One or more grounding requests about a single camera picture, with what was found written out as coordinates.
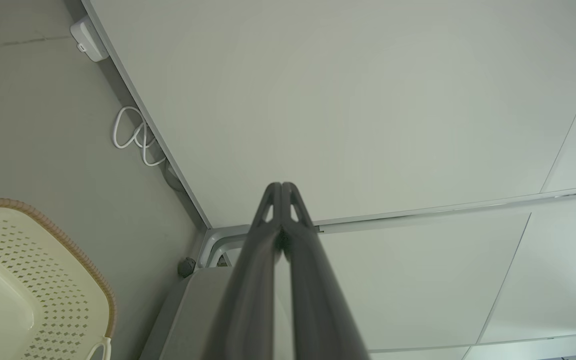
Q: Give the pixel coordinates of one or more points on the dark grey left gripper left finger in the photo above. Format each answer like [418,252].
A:
[248,300]

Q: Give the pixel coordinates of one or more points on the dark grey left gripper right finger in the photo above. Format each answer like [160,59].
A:
[318,310]

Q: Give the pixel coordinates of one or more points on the cream perforated laundry basket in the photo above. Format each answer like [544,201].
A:
[28,280]

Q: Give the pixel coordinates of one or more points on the grey partition foot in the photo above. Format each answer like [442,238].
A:
[207,239]
[220,246]

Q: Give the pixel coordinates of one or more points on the grey fabric sofa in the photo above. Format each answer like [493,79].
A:
[183,320]

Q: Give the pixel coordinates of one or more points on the black caster wheel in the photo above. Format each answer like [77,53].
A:
[186,267]

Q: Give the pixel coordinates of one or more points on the narrow white partition panel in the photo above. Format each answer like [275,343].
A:
[418,280]

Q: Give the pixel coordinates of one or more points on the large white partition panel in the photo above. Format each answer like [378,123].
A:
[318,100]

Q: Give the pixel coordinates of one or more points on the white power adapter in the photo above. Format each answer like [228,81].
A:
[88,39]

